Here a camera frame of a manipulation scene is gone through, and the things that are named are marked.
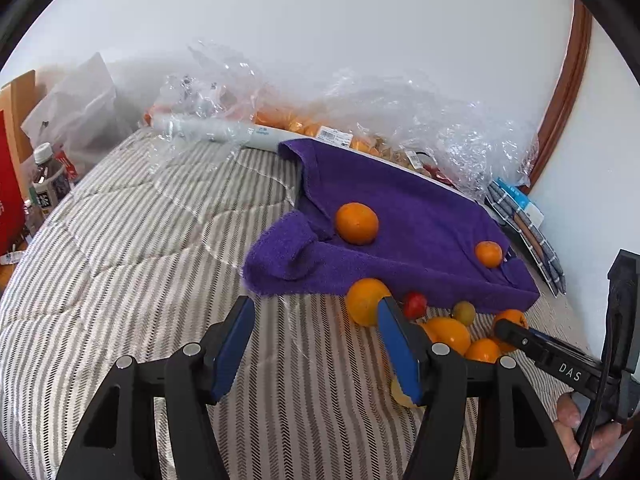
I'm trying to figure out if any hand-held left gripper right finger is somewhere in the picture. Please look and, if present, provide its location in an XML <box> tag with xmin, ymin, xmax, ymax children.
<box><xmin>376</xmin><ymin>296</ymin><xmax>576</xmax><ymax>480</ymax></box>

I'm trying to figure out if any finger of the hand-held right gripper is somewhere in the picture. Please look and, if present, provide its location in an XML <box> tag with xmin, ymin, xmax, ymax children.
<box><xmin>494</xmin><ymin>318</ymin><xmax>562</xmax><ymax>364</ymax></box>

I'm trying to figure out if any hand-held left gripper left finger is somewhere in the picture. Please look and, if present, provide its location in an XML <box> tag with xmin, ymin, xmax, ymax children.
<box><xmin>55</xmin><ymin>295</ymin><xmax>257</xmax><ymax>480</ymax></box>

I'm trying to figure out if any red cherry tomato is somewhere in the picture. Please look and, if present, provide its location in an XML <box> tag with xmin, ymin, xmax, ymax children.
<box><xmin>403</xmin><ymin>292</ymin><xmax>428</xmax><ymax>320</ymax></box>

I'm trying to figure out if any small orange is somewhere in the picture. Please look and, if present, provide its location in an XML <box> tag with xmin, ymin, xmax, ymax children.
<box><xmin>474</xmin><ymin>241</ymin><xmax>504</xmax><ymax>269</ymax></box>

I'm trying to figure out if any purple towel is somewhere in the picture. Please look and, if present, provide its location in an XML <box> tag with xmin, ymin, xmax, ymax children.
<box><xmin>242</xmin><ymin>139</ymin><xmax>541</xmax><ymax>313</ymax></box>

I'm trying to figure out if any large orange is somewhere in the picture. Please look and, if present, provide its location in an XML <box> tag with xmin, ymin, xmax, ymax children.
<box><xmin>334</xmin><ymin>202</ymin><xmax>379</xmax><ymax>246</ymax></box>

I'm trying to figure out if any clear bag of brown fruits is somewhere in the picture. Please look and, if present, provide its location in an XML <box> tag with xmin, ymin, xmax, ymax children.
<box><xmin>350</xmin><ymin>134</ymin><xmax>438</xmax><ymax>173</ymax></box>

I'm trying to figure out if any person's right hand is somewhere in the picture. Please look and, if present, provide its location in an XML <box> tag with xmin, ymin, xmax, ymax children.
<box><xmin>555</xmin><ymin>392</ymin><xmax>623</xmax><ymax>480</ymax></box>

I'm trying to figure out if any folded grey plaid cloth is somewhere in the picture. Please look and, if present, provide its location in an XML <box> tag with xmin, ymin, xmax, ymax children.
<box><xmin>487</xmin><ymin>180</ymin><xmax>567</xmax><ymax>295</ymax></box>

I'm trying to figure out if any striped bed sheet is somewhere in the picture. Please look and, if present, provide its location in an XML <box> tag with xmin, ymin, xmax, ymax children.
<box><xmin>0</xmin><ymin>127</ymin><xmax>591</xmax><ymax>480</ymax></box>

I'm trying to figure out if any blue white tissue pack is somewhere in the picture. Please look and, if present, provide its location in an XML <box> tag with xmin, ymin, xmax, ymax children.
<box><xmin>500</xmin><ymin>182</ymin><xmax>546</xmax><ymax>227</ymax></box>

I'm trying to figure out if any crumpled clear plastic bag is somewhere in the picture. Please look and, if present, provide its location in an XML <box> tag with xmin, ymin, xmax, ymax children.
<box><xmin>159</xmin><ymin>39</ymin><xmax>283</xmax><ymax>128</ymax></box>
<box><xmin>320</xmin><ymin>67</ymin><xmax>540</xmax><ymax>198</ymax></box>

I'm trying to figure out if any clear bag of oranges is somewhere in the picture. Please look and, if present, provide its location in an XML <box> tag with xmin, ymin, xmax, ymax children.
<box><xmin>144</xmin><ymin>95</ymin><xmax>351</xmax><ymax>142</ymax></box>

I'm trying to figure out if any white-capped plastic bottle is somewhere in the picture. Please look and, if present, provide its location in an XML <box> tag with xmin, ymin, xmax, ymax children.
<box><xmin>29</xmin><ymin>142</ymin><xmax>70</xmax><ymax>213</ymax></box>

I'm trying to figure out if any red paper bag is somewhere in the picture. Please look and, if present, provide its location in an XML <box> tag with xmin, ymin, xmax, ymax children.
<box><xmin>0</xmin><ymin>110</ymin><xmax>27</xmax><ymax>263</ymax></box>

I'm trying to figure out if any white plastic bag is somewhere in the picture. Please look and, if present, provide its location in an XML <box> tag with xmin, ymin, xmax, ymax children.
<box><xmin>22</xmin><ymin>52</ymin><xmax>140</xmax><ymax>167</ymax></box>

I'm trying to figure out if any cardboard box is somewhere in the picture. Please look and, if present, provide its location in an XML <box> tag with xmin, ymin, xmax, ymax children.
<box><xmin>0</xmin><ymin>70</ymin><xmax>40</xmax><ymax>163</ymax></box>

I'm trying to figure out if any wooden door frame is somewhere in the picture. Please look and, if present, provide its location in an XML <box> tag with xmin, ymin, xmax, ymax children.
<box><xmin>527</xmin><ymin>0</ymin><xmax>594</xmax><ymax>197</ymax></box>

